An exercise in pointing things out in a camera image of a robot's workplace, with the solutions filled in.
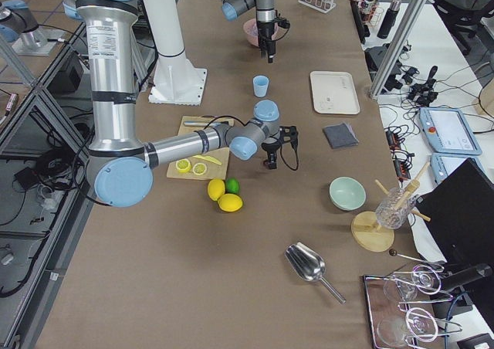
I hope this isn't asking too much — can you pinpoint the pile of ice cubes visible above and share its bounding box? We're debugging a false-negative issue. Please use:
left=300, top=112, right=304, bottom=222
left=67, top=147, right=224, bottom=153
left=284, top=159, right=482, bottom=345
left=246, top=22, right=258, bottom=37

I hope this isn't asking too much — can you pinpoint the pink bowl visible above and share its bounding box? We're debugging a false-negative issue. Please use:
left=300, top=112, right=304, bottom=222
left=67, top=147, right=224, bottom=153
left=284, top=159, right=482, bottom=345
left=242, top=18, right=282, bottom=48

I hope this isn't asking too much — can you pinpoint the cream rabbit tray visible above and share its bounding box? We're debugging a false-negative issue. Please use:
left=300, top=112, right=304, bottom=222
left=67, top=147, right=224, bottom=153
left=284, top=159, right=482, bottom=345
left=310, top=71, right=360, bottom=115

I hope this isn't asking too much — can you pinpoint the black monitor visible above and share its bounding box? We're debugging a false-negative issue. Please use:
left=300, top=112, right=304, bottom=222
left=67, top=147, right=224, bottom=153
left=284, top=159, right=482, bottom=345
left=417, top=158, right=493, bottom=266

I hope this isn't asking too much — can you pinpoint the yellow plastic knife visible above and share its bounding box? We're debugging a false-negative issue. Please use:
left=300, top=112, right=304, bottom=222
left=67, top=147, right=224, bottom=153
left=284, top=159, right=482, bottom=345
left=194, top=154, right=222, bottom=166

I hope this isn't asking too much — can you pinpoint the bamboo cutting board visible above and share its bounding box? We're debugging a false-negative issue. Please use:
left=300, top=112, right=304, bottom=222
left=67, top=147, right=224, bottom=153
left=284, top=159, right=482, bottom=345
left=167, top=115, right=230, bottom=181

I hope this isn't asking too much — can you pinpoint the lemon half lower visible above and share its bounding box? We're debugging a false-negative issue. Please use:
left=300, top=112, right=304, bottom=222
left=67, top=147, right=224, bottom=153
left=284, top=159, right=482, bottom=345
left=175, top=158, right=192, bottom=174

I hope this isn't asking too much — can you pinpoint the yellow lemon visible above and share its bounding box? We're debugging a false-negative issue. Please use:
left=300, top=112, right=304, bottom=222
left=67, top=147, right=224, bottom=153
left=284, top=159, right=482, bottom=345
left=207, top=178, right=225, bottom=202
left=218, top=193, right=243, bottom=212

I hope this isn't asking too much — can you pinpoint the clear textured glass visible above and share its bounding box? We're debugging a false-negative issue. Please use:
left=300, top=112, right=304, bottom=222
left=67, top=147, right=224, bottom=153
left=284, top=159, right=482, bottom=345
left=375, top=188, right=416, bottom=230

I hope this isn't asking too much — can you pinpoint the steel ice scoop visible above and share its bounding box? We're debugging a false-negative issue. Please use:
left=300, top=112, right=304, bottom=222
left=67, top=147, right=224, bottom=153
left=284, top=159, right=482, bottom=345
left=285, top=242, right=347, bottom=304

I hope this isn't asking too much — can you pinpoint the wooden cup tree stand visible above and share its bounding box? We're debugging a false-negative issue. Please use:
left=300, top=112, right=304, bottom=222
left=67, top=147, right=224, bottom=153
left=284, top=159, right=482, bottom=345
left=351, top=161, right=431, bottom=252

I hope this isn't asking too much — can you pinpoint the black thermos bottle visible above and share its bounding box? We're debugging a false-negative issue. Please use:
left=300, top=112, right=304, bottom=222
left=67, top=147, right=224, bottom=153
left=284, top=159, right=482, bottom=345
left=377, top=0, right=401, bottom=39

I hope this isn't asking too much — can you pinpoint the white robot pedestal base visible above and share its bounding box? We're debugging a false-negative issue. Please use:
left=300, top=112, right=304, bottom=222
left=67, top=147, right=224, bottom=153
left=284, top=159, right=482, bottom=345
left=144, top=0, right=207, bottom=106

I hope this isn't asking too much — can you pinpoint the yellow lemon upper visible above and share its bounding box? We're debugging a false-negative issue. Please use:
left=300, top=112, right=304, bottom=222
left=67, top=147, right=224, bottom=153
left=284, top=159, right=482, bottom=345
left=207, top=178, right=225, bottom=202

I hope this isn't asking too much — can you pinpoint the grey folded cloth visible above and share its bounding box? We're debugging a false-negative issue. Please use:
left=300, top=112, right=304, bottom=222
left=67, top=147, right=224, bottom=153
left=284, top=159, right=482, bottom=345
left=323, top=123, right=359, bottom=149

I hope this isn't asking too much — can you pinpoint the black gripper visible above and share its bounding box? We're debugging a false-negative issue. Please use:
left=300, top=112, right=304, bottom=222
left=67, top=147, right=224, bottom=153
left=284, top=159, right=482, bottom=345
left=261, top=125, right=298, bottom=169
left=256, top=10, right=290, bottom=63

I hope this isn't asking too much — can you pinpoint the lemon half upper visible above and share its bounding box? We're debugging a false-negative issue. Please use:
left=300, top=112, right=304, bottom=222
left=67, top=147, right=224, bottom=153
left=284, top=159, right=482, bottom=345
left=192, top=162, right=208, bottom=176

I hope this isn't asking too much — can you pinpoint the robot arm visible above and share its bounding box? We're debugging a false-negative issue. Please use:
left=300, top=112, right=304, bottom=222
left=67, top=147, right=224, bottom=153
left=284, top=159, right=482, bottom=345
left=63, top=0, right=282, bottom=207
left=221, top=0, right=290, bottom=63

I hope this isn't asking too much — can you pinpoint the upper teach pendant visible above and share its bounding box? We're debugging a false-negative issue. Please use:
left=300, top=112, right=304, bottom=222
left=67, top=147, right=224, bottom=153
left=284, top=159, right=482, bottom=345
left=418, top=107, right=482, bottom=156

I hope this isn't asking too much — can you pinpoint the light blue cup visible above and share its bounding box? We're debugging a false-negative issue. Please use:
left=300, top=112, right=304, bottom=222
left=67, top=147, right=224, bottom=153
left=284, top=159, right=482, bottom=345
left=252, top=75, right=269, bottom=97

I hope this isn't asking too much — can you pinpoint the teach pendant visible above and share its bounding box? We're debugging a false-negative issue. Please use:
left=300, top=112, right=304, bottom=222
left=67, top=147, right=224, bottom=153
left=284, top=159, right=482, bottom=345
left=418, top=107, right=482, bottom=156
left=430, top=152, right=483, bottom=185

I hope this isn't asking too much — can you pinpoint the steel muddler black tip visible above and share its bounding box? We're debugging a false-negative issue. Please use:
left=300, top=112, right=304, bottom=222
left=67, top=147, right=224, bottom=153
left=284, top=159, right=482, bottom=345
left=182, top=120, right=229, bottom=128

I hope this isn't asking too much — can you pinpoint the lemon half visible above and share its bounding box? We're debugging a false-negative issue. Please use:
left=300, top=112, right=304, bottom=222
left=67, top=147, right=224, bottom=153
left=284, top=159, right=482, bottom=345
left=175, top=158, right=192, bottom=174
left=192, top=162, right=208, bottom=176

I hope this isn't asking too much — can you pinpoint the mint green bowl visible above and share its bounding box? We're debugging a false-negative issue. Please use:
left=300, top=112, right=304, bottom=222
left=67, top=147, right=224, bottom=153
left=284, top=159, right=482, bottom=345
left=329, top=177, right=367, bottom=211

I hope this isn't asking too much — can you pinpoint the aluminium frame post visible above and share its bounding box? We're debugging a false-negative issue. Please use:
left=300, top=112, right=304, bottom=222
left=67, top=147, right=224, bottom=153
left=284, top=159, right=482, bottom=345
left=369, top=0, right=427, bottom=100

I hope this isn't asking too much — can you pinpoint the wire glass rack tray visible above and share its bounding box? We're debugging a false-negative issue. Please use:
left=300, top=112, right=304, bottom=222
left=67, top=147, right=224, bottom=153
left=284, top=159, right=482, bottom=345
left=363, top=262, right=462, bottom=348

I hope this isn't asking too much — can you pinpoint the lower teach pendant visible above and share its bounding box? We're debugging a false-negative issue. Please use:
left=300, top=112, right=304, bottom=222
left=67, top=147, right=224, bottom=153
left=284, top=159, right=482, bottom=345
left=430, top=152, right=483, bottom=185

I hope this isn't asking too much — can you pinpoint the yellow lemon lower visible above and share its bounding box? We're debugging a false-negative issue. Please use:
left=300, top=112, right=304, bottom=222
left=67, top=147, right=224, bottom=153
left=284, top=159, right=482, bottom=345
left=218, top=193, right=243, bottom=212

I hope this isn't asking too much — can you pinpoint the green lime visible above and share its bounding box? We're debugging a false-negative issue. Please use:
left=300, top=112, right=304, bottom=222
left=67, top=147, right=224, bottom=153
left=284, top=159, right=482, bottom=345
left=225, top=178, right=240, bottom=195

